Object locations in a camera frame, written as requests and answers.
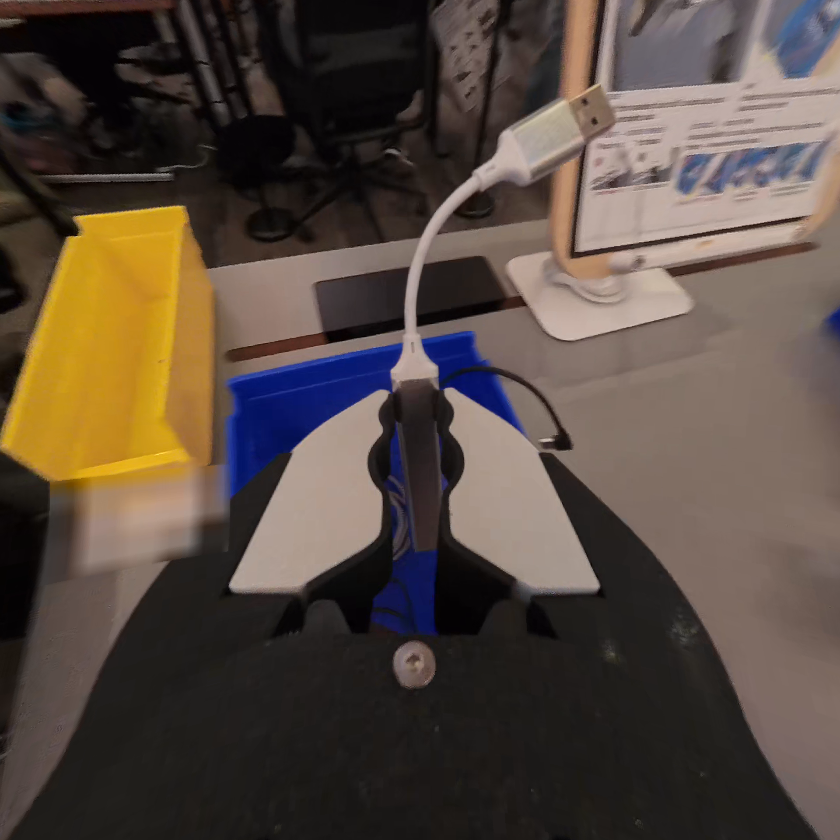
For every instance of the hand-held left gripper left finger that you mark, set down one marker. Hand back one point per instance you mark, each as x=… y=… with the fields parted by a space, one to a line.
x=308 y=518

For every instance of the printed instruction sheet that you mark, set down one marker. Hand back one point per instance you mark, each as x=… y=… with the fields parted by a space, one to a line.
x=689 y=216

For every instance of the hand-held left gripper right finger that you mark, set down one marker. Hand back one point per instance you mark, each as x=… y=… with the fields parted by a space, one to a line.
x=518 y=518

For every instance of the black office chair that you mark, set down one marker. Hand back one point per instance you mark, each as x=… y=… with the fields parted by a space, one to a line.
x=354 y=79

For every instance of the black tripod with sheet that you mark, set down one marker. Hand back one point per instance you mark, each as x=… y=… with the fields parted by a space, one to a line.
x=469 y=52

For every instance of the yellow plastic bin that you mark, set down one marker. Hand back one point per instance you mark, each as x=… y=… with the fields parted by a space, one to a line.
x=98 y=361

